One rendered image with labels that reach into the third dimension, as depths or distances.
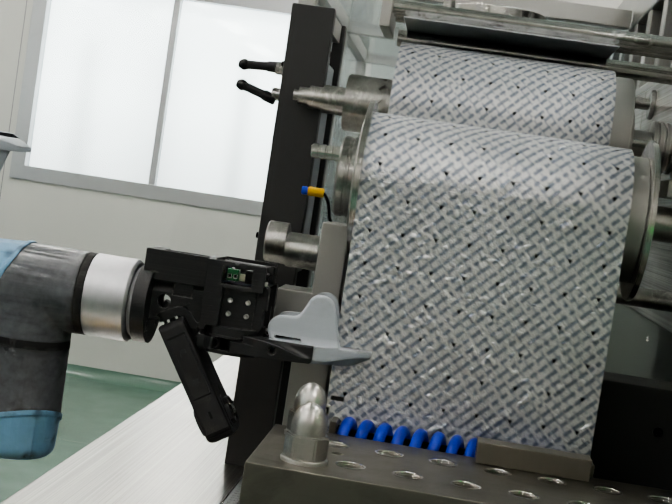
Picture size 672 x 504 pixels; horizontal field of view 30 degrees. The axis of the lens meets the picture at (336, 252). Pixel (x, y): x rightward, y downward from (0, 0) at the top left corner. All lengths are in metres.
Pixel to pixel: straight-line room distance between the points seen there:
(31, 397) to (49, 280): 0.11
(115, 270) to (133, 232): 5.77
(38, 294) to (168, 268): 0.12
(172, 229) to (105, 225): 0.37
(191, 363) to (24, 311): 0.15
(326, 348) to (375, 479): 0.18
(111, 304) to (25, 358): 0.09
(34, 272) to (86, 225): 5.83
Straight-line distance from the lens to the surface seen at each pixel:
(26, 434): 1.16
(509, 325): 1.11
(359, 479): 0.94
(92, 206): 6.94
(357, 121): 1.40
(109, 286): 1.11
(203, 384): 1.11
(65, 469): 1.38
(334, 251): 1.18
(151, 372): 6.92
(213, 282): 1.09
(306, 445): 0.95
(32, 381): 1.15
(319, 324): 1.09
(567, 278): 1.11
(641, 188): 1.13
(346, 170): 1.13
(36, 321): 1.14
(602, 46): 1.43
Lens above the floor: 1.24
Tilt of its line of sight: 3 degrees down
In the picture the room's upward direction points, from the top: 9 degrees clockwise
